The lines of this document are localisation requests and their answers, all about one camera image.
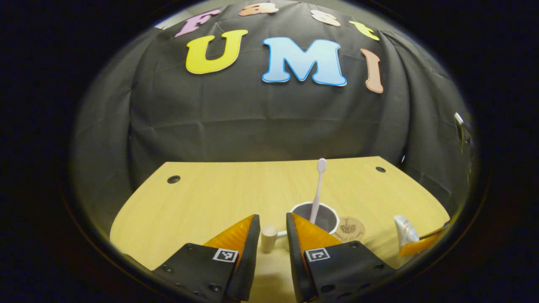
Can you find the round cork coaster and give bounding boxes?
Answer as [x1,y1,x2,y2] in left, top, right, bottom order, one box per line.
[336,216,366,242]

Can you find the white cup with wooden handle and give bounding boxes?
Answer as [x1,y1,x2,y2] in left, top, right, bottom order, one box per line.
[261,202,340,254]

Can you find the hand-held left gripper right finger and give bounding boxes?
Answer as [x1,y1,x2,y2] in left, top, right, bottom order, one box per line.
[286,212,396,303]

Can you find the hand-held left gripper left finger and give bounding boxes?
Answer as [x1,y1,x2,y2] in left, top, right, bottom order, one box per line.
[152,214,261,301]

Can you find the white toothpaste tube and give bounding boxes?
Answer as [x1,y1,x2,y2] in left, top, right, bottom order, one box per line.
[394,215,420,248]

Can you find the wooden desktop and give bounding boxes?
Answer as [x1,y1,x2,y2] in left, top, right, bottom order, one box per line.
[109,156,451,301]

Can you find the black backdrop cloth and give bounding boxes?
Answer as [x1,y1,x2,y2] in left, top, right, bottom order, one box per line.
[72,0,476,253]

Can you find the pale pink toothbrush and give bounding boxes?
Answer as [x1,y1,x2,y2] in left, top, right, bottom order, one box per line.
[310,158,328,224]

